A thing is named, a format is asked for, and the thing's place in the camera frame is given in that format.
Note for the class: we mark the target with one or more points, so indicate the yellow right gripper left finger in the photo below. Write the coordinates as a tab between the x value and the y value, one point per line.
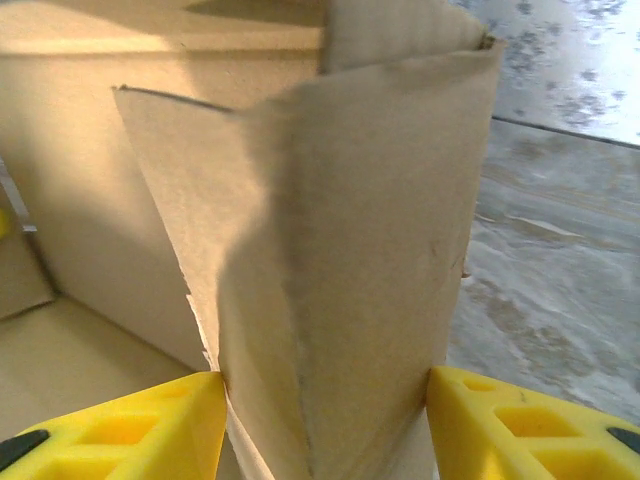
125	440

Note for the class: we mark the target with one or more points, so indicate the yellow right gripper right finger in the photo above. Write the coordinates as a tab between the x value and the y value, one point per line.
525	435

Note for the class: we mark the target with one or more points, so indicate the brown cardboard box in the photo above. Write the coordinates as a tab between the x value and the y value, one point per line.
350	225

